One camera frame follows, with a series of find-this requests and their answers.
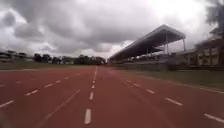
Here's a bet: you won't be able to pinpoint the red running track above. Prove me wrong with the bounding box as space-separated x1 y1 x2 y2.
0 65 224 128

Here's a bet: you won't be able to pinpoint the low stand building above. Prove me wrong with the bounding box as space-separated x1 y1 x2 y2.
0 49 34 63

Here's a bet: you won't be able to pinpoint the grass strip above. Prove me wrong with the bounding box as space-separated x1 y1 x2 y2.
114 67 224 89

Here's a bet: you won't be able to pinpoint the distant row of trees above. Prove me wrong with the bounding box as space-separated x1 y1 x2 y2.
33 53 108 66

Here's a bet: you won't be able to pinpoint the white painted lane lines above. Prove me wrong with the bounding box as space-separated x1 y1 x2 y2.
0 66 224 128

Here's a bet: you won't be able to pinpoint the yellowish multi-storey building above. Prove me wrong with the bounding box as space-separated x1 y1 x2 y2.
184 36 224 69

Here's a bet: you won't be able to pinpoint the grandstand with flat roof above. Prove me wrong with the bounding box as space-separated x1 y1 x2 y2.
107 23 188 69

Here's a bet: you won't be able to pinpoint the grass field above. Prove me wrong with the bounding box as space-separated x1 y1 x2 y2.
0 61 91 71

